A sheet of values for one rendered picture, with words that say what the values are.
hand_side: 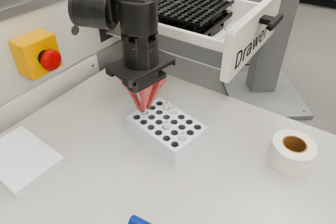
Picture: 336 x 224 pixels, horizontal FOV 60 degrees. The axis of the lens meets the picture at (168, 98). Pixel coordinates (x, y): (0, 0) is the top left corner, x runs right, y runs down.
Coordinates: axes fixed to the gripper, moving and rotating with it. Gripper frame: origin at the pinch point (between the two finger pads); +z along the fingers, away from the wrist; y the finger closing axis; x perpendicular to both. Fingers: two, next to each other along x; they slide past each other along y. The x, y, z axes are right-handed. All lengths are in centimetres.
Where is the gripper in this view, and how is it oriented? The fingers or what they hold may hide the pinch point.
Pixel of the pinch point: (143, 105)
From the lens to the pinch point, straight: 53.0
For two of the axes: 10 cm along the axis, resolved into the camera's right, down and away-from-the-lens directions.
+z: -0.1, 8.0, 6.0
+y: -7.0, 4.2, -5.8
